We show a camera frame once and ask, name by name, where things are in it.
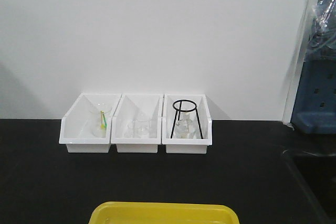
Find yellow plastic tray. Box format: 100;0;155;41
89;201;239;223

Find white bin right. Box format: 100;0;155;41
162;94;212;154

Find white bin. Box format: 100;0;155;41
162;94;212;154
111;93;163;153
59;93;121;153

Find glass flask in stand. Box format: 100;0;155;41
174;112;196;139

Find white bin middle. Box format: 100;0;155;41
111;93;163;153

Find small glass beakers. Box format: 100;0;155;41
123;112;157;138

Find glass beaker with sticks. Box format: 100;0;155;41
89;103;112;138

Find white bin left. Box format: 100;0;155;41
59;93;121;153

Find blue plastic crate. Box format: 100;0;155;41
291;0;335;134

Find black sink basin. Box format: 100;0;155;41
282;150;335;223

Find clear plastic bag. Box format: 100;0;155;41
305;0;335;61

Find black wire stand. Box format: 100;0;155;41
170;99;204;139

